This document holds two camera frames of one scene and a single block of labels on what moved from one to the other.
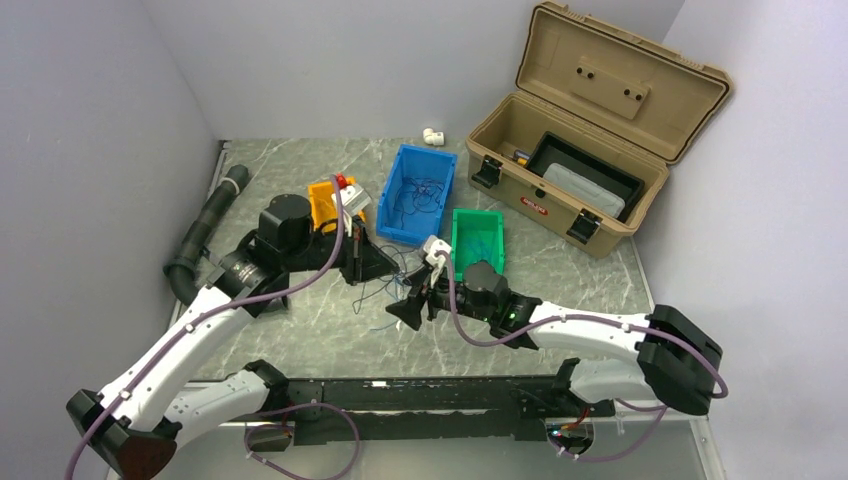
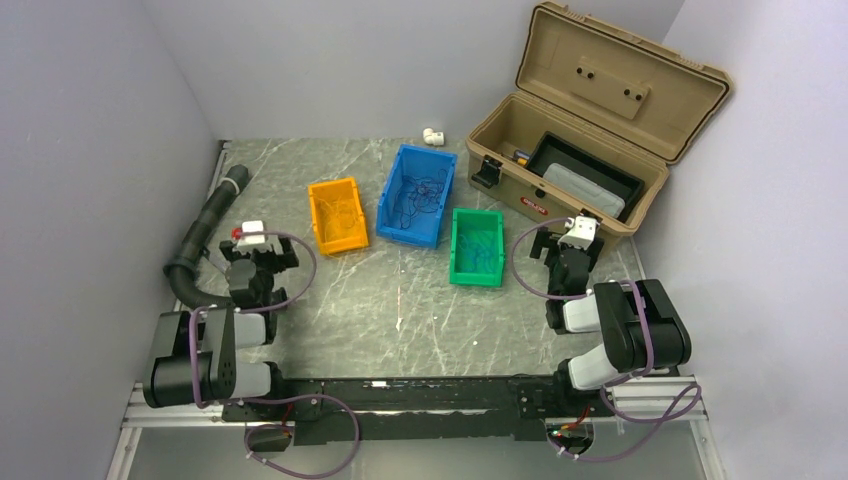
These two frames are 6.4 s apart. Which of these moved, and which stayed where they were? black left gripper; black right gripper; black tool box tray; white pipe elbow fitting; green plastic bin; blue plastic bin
Moved: black right gripper; black left gripper
Stayed: white pipe elbow fitting; black tool box tray; green plastic bin; blue plastic bin
